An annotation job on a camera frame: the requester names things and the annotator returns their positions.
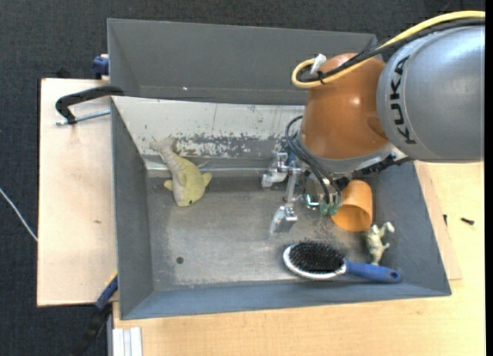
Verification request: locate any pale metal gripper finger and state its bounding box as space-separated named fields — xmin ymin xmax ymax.
xmin=260 ymin=153 xmax=290 ymax=189
xmin=268 ymin=205 xmax=299 ymax=237

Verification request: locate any blue and white hairbrush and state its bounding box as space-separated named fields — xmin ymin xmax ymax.
xmin=282 ymin=240 xmax=403 ymax=284

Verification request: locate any grey metal bin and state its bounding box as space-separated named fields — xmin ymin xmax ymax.
xmin=106 ymin=18 xmax=452 ymax=321

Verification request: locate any orange plastic cup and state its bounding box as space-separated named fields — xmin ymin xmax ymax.
xmin=330 ymin=179 xmax=374 ymax=233

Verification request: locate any yellow plush dolphin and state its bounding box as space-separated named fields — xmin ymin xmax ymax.
xmin=149 ymin=136 xmax=213 ymax=208

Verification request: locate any pale green toy horse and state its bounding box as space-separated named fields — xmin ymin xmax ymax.
xmin=361 ymin=221 xmax=396 ymax=267

